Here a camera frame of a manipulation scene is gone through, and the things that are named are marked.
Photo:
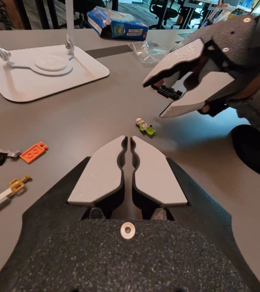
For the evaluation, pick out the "black office chair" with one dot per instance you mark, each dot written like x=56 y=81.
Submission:
x=164 y=9

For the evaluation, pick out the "black lego chassis piece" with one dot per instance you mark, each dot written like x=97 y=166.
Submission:
x=168 y=91

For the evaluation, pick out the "blue lego set box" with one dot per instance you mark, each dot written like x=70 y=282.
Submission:
x=116 y=25

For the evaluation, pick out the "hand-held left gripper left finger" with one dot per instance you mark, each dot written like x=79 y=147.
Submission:
x=98 y=180

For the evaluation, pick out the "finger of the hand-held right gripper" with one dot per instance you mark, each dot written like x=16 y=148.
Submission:
x=180 y=54
x=203 y=93

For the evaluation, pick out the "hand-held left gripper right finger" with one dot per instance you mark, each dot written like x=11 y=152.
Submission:
x=159 y=180

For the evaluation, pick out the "green white lego minifigure torso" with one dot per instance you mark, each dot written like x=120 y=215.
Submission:
x=142 y=122

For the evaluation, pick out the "lime green lego legs piece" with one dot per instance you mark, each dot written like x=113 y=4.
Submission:
x=149 y=131

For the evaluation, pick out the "pile of lego pieces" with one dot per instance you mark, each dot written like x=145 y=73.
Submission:
x=11 y=182

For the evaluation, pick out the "black textured oval pad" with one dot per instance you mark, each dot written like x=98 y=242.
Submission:
x=257 y=155

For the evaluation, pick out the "clear bag of lego pieces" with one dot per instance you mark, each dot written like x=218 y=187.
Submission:
x=148 y=50

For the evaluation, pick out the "person's right hand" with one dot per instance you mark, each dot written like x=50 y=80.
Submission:
x=253 y=89

